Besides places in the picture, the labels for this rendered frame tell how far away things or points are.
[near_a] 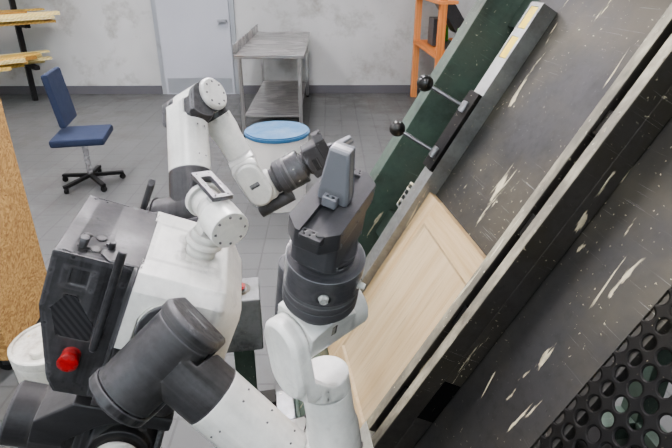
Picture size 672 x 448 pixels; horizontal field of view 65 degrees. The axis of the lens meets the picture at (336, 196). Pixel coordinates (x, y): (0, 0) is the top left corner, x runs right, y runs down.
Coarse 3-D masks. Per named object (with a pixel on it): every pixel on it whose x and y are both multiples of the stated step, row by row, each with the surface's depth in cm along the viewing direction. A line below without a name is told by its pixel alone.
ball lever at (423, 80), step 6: (420, 78) 118; (426, 78) 117; (420, 84) 118; (426, 84) 117; (432, 84) 118; (426, 90) 118; (438, 90) 118; (444, 96) 118; (450, 96) 118; (456, 102) 117; (462, 102) 117; (468, 102) 116; (462, 108) 116
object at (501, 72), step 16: (544, 16) 109; (512, 32) 114; (528, 32) 110; (512, 48) 112; (528, 48) 112; (496, 64) 115; (512, 64) 112; (496, 80) 113; (496, 96) 115; (480, 112) 116; (464, 128) 117; (464, 144) 118; (448, 160) 119; (432, 176) 120; (416, 192) 123; (432, 192) 122; (400, 208) 127; (416, 208) 123; (400, 224) 124; (384, 240) 127; (368, 256) 131; (384, 256) 127; (368, 272) 128
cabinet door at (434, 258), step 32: (416, 224) 121; (448, 224) 109; (416, 256) 116; (448, 256) 104; (480, 256) 96; (384, 288) 122; (416, 288) 110; (448, 288) 101; (384, 320) 116; (416, 320) 106; (352, 352) 123; (384, 352) 111; (352, 384) 117; (384, 384) 106
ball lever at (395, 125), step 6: (396, 120) 122; (390, 126) 122; (396, 126) 120; (402, 126) 121; (390, 132) 122; (396, 132) 121; (402, 132) 121; (414, 138) 121; (420, 144) 121; (426, 144) 121; (432, 150) 120; (438, 150) 119; (432, 156) 120
